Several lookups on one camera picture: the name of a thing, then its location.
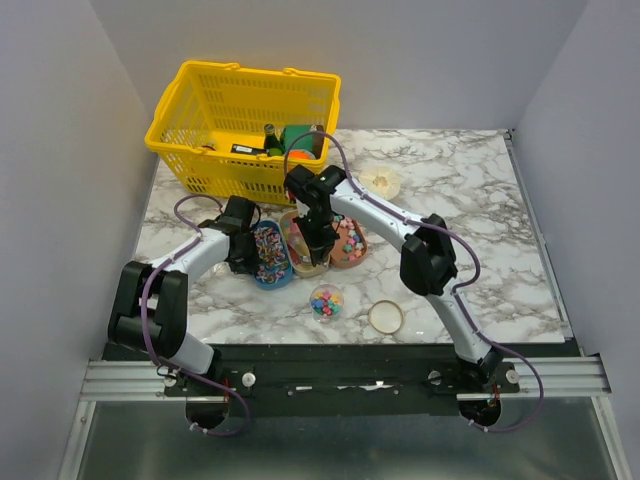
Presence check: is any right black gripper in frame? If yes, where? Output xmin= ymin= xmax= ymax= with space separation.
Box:
xmin=293 ymin=209 xmax=340 ymax=264

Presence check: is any pink tray of star candies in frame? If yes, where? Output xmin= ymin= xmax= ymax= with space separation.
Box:
xmin=330 ymin=215 xmax=368 ymax=269

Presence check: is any beige tray of gummy candies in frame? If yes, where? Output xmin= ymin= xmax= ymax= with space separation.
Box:
xmin=279 ymin=210 xmax=329 ymax=278

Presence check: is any blue tray of striped candies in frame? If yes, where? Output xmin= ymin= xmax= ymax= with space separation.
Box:
xmin=254 ymin=220 xmax=293 ymax=291

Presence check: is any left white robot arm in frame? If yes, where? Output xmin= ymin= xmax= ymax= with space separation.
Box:
xmin=108 ymin=196 xmax=261 ymax=395

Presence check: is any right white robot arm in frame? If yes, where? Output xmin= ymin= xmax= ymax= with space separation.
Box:
xmin=284 ymin=165 xmax=502 ymax=392

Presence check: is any black rectangular pack in basket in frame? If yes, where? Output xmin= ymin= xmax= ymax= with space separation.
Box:
xmin=231 ymin=144 xmax=267 ymax=156

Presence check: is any orange ball in basket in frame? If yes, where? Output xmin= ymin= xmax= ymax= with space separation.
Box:
xmin=289 ymin=150 xmax=314 ymax=160

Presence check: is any green glass bottle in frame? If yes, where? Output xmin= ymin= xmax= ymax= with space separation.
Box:
xmin=263 ymin=124 xmax=284 ymax=156

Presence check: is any wrapped toilet paper roll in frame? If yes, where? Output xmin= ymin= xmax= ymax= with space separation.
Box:
xmin=358 ymin=166 xmax=401 ymax=200

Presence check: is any clear glass jar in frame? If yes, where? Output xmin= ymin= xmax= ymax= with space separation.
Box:
xmin=309 ymin=284 xmax=345 ymax=323

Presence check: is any yellow plastic shopping basket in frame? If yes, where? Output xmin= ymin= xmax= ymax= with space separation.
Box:
xmin=145 ymin=61 xmax=341 ymax=205

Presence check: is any green box in basket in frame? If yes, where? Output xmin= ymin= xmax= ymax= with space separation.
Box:
xmin=280 ymin=124 xmax=324 ymax=158

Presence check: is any gold rimmed jar lid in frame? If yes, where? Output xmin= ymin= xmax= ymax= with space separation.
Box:
xmin=368 ymin=300 xmax=404 ymax=335

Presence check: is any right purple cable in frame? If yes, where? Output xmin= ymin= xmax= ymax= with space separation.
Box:
xmin=282 ymin=131 xmax=546 ymax=435

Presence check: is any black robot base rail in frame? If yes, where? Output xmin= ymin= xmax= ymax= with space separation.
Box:
xmin=101 ymin=340 xmax=583 ymax=431

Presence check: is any aluminium frame rail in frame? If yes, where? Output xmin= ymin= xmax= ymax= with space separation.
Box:
xmin=80 ymin=356 xmax=611 ymax=402

